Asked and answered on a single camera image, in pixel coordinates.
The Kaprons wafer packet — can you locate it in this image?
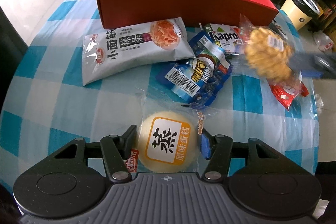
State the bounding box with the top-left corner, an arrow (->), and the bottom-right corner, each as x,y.
205,23 -> 243,55

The steamed cake bun packet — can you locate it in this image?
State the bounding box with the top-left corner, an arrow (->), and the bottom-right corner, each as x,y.
125,90 -> 218,173

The blue coconut snack packet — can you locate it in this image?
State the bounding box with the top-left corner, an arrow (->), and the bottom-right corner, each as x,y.
156,31 -> 233,106

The blue white checkered tablecloth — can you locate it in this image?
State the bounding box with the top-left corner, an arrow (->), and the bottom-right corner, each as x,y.
1,0 -> 319,190

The white spicy strips snack bag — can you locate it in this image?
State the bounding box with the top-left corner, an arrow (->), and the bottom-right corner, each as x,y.
82,17 -> 195,86

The waffle snack clear packet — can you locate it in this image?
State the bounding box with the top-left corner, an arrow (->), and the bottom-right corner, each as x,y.
236,14 -> 309,110

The black chair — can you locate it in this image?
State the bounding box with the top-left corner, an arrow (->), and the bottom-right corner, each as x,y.
0,9 -> 28,109

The beige trash bin black liner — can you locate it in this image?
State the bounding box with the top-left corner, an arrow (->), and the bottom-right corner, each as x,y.
280,0 -> 320,31

